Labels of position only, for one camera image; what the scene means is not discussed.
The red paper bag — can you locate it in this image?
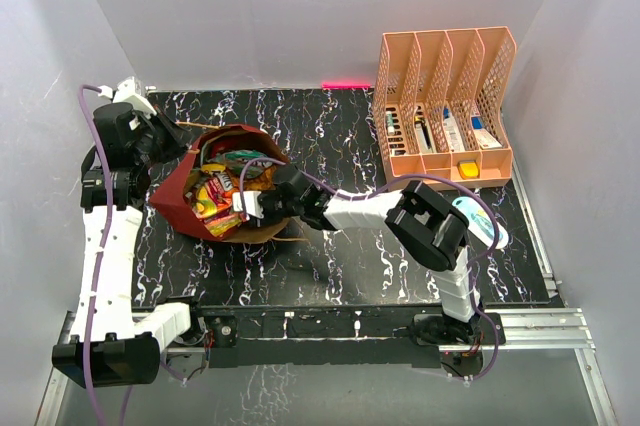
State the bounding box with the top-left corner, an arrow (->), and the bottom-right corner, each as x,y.
150,124 -> 290,244

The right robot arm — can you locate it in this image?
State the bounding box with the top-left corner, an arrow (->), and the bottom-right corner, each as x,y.
233,165 -> 482,343

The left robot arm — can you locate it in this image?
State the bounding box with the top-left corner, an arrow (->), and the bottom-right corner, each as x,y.
52,102 -> 207,388

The pink tape strip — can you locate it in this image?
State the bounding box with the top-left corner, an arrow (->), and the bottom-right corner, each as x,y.
321,81 -> 371,90

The pink desk organizer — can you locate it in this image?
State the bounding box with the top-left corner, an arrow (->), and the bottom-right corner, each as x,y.
373,26 -> 517,190

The yellow item in organizer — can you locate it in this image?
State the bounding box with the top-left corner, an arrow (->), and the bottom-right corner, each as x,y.
457,160 -> 480,179

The white blue oval package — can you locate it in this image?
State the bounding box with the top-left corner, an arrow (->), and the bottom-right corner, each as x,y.
452,196 -> 494,247

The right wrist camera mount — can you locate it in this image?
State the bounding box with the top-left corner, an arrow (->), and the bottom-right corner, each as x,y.
232,191 -> 264,219

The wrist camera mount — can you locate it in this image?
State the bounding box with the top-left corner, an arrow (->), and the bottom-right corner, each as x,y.
98,76 -> 156,118
232,191 -> 264,219

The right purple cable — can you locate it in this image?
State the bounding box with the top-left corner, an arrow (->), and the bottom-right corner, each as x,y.
237,156 -> 502,382

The purple cable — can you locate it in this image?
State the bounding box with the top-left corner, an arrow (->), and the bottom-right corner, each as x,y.
237,156 -> 502,382
79,84 -> 134,426

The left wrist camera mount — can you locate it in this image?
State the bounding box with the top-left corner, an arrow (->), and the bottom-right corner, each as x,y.
98,76 -> 156,118

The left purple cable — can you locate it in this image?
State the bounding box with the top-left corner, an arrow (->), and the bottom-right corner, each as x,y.
79,84 -> 134,426

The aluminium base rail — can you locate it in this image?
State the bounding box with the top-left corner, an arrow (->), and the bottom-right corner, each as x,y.
37,305 -> 617,425

